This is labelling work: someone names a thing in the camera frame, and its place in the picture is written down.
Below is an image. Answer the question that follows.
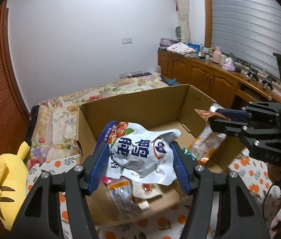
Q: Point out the copper foil wrapper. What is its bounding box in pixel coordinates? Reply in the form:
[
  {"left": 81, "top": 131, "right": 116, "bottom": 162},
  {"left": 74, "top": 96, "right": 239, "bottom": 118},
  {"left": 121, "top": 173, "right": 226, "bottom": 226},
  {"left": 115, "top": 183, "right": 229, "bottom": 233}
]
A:
[{"left": 195, "top": 109, "right": 231, "bottom": 125}]

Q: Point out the long white orange snack bag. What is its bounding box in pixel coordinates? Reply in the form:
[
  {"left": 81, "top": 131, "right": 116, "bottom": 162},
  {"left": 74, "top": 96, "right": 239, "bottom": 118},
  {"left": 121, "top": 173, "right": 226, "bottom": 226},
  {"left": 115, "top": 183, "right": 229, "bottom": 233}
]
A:
[{"left": 189, "top": 103, "right": 226, "bottom": 164}]

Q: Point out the small teal candy wrapper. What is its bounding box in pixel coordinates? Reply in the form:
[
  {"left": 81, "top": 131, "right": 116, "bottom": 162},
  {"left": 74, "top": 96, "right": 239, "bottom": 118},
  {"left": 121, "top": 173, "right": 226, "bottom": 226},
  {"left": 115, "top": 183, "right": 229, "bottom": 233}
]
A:
[{"left": 181, "top": 147, "right": 197, "bottom": 161}]

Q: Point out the white blue-text snack bag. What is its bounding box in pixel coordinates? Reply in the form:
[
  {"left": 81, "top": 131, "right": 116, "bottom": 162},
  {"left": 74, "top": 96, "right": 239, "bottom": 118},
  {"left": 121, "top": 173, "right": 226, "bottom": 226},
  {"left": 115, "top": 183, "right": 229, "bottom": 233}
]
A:
[{"left": 97, "top": 121, "right": 181, "bottom": 186}]

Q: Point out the pink snack pack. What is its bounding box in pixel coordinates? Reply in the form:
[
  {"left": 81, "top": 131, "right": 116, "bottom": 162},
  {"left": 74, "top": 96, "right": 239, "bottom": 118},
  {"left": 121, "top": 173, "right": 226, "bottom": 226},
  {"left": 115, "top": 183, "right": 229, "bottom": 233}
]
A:
[{"left": 101, "top": 176, "right": 113, "bottom": 186}]

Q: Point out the white red-label snack bag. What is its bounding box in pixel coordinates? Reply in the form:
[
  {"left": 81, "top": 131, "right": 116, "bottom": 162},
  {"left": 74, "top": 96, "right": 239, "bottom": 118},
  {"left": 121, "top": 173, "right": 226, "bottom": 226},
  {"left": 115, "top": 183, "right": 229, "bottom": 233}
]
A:
[{"left": 132, "top": 181, "right": 163, "bottom": 200}]

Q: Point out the person's right hand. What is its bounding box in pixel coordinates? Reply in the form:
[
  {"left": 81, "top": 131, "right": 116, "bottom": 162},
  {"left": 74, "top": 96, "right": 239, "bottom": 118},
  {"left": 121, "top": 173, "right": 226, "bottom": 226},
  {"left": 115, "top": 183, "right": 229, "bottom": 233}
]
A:
[{"left": 267, "top": 164, "right": 281, "bottom": 186}]

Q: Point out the wooden sideboard cabinet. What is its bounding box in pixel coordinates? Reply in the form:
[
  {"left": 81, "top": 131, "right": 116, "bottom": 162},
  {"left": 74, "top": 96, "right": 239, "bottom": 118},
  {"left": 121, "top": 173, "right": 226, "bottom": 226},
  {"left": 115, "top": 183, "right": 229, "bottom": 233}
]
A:
[{"left": 158, "top": 50, "right": 281, "bottom": 109}]

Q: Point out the orange-print white tablecloth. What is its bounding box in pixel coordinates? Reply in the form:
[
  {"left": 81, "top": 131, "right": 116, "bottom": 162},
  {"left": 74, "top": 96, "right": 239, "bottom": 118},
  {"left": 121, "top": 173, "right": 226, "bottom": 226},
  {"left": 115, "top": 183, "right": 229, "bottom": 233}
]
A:
[{"left": 25, "top": 149, "right": 281, "bottom": 239}]

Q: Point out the black clamp on sideboard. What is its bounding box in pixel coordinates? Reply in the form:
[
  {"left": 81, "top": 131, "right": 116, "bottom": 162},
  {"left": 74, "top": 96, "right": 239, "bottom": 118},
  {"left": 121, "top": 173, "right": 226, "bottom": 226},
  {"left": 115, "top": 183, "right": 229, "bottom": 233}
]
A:
[
  {"left": 247, "top": 68, "right": 259, "bottom": 82},
  {"left": 261, "top": 74, "right": 276, "bottom": 90}
]

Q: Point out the pink tissue pack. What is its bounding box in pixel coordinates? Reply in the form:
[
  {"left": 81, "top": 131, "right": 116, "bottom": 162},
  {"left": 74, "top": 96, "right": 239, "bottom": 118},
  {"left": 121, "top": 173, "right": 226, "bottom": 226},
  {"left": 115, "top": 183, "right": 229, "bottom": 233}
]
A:
[{"left": 222, "top": 57, "right": 235, "bottom": 72}]

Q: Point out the yellow Pikachu plush toy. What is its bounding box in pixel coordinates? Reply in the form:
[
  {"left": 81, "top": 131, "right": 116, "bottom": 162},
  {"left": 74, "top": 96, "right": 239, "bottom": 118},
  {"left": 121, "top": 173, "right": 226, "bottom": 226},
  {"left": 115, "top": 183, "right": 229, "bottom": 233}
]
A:
[{"left": 0, "top": 141, "right": 30, "bottom": 231}]

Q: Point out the pink bottle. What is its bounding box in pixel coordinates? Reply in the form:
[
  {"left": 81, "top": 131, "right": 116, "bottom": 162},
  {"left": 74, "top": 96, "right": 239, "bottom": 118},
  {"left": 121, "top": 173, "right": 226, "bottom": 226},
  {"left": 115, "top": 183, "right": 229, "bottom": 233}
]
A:
[{"left": 212, "top": 46, "right": 222, "bottom": 64}]

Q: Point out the blue cloth on floor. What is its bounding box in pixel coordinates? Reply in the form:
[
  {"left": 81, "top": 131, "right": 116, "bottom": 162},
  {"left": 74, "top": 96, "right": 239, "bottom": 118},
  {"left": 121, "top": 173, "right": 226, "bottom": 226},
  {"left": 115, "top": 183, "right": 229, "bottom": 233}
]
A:
[{"left": 162, "top": 78, "right": 177, "bottom": 86}]

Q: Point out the folded floral cloth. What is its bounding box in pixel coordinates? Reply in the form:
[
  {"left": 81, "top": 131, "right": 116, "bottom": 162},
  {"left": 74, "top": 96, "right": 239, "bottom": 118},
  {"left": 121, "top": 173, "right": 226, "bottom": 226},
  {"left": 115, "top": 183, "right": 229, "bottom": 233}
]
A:
[{"left": 166, "top": 42, "right": 197, "bottom": 55}]

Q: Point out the floral bed quilt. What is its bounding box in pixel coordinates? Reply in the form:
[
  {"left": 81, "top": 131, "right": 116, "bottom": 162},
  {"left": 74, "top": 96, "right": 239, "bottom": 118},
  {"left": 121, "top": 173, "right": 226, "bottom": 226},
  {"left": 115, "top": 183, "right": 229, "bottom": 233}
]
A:
[{"left": 25, "top": 74, "right": 171, "bottom": 169}]

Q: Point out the brown cardboard box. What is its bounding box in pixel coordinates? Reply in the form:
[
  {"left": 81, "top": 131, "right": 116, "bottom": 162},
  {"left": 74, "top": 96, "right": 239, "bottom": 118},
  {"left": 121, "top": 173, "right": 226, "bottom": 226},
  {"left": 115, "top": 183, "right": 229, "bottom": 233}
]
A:
[{"left": 75, "top": 84, "right": 247, "bottom": 227}]

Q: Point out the grey window blind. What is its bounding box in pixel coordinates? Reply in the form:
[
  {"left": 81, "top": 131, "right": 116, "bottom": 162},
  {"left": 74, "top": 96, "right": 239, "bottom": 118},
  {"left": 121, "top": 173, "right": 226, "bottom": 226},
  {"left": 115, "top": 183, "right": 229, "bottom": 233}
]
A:
[{"left": 211, "top": 0, "right": 281, "bottom": 77}]

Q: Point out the small white fan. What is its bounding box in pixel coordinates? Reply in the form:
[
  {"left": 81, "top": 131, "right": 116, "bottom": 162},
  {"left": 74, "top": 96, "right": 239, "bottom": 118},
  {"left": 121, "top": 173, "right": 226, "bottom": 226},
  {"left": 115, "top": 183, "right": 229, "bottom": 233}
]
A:
[{"left": 175, "top": 26, "right": 181, "bottom": 40}]

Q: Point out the floral curtain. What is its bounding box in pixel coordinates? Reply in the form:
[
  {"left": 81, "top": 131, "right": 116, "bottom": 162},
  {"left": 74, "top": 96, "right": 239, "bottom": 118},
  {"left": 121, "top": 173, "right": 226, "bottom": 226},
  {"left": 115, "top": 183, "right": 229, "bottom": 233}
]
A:
[{"left": 176, "top": 0, "right": 191, "bottom": 43}]

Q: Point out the wall socket plate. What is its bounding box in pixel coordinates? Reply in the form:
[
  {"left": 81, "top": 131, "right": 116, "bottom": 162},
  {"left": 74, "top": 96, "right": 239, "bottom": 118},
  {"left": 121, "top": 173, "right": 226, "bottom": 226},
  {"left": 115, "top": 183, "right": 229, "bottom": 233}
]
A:
[{"left": 122, "top": 38, "right": 133, "bottom": 44}]

